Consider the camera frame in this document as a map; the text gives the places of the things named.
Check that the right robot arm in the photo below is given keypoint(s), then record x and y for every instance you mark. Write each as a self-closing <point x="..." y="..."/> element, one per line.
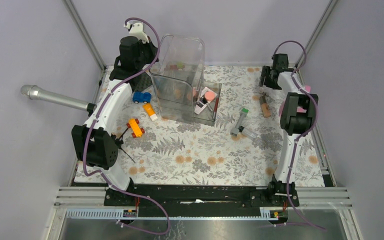
<point x="297" y="118"/>

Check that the pink stand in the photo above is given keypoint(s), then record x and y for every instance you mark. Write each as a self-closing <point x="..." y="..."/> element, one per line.
<point x="307" y="88"/>

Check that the blue toy car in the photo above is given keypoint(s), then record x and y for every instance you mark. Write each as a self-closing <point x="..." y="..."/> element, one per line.
<point x="141" y="97"/>

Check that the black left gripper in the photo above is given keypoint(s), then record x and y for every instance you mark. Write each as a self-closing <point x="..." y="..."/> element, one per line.
<point x="152" y="48"/>

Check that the red lip pencil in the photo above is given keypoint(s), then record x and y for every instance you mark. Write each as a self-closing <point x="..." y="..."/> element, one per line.
<point x="216" y="105"/>

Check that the silver microphone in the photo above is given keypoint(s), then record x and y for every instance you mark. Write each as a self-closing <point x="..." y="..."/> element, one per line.
<point x="33" y="92"/>

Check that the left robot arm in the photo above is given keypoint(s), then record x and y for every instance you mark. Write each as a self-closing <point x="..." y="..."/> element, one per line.
<point x="94" y="145"/>

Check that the pink round sponge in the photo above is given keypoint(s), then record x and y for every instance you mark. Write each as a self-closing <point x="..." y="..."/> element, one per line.
<point x="209" y="96"/>

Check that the beige makeup sponge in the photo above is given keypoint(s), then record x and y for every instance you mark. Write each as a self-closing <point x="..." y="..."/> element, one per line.
<point x="178" y="93"/>

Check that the yellow red toy block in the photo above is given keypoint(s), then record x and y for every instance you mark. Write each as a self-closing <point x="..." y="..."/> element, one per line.
<point x="137" y="131"/>

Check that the dark grey building plate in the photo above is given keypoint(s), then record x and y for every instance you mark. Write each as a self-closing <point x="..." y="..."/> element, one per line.
<point x="141" y="82"/>

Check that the beige foundation tube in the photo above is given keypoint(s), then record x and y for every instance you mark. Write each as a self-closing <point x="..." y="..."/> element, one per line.
<point x="264" y="107"/>

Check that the grey square tube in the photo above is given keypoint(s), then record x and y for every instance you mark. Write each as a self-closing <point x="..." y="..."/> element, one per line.
<point x="238" y="128"/>

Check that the white eyelash card packet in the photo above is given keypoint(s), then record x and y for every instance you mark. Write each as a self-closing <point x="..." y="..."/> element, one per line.
<point x="199" y="110"/>

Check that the orange cream tube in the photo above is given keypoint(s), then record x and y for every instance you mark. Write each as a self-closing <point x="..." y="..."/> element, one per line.
<point x="150" y="111"/>

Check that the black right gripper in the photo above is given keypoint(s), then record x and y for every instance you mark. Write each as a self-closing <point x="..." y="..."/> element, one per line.
<point x="266" y="70"/>

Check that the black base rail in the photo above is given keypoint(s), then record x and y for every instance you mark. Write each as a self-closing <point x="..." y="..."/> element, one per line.
<point x="151" y="200"/>

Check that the clear acrylic organizer box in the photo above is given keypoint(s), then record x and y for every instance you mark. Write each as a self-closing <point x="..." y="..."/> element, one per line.
<point x="174" y="49"/>

